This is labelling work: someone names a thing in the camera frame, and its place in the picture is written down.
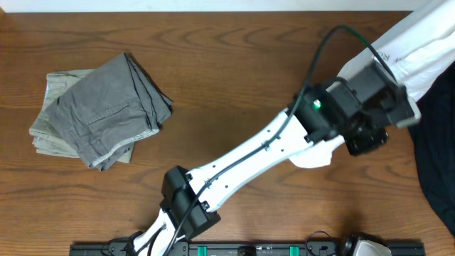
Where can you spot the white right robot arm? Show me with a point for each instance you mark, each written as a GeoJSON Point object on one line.
{"type": "Point", "coordinates": [361, 244]}

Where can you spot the white printed t-shirt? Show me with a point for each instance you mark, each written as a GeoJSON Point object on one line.
{"type": "Point", "coordinates": [417, 50]}

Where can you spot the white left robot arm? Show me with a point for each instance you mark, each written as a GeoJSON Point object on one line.
{"type": "Point", "coordinates": [306, 133]}

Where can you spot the black garment with red trim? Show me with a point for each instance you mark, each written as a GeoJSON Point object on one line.
{"type": "Point", "coordinates": [433, 140]}

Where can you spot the folded grey shorts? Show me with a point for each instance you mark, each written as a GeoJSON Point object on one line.
{"type": "Point", "coordinates": [102, 115]}

